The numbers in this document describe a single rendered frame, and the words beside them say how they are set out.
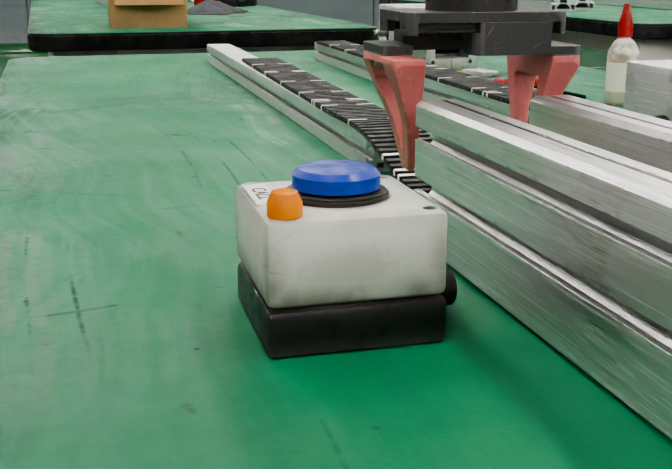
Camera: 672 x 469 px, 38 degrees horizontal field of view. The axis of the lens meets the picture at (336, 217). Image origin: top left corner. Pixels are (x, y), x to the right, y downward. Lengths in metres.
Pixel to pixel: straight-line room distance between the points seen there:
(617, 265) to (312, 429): 0.13
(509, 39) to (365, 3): 11.42
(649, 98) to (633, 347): 0.36
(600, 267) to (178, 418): 0.17
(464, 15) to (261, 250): 0.24
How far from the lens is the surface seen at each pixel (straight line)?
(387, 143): 0.75
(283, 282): 0.40
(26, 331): 0.47
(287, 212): 0.40
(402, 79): 0.58
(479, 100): 1.05
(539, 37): 0.61
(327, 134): 0.90
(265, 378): 0.40
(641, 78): 0.72
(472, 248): 0.50
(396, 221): 0.41
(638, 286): 0.37
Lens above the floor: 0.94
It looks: 14 degrees down
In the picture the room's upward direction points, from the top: straight up
